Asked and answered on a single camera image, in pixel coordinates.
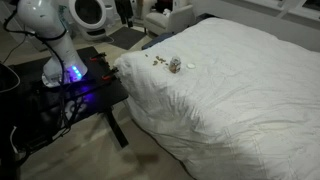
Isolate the white armchair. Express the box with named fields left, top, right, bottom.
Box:
left=143, top=3, right=196, bottom=36

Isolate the white quilted duvet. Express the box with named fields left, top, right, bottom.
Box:
left=113, top=17, right=320, bottom=180

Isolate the dark floor mat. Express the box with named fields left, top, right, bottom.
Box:
left=105, top=25, right=148, bottom=51

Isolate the clear jar with capsules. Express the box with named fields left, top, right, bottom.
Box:
left=168, top=55, right=182, bottom=75

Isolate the black robot table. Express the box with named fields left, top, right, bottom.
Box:
left=0, top=45, right=130, bottom=168

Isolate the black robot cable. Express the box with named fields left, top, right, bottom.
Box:
left=2, top=9, right=79, bottom=136

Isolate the red black clamp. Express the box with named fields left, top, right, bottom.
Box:
left=89, top=52, right=108, bottom=63
left=101, top=66, right=120, bottom=81

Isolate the dark grey ottoman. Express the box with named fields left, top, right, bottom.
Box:
left=195, top=12, right=218, bottom=25

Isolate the white round litter box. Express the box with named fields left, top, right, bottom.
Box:
left=67, top=0, right=109, bottom=42

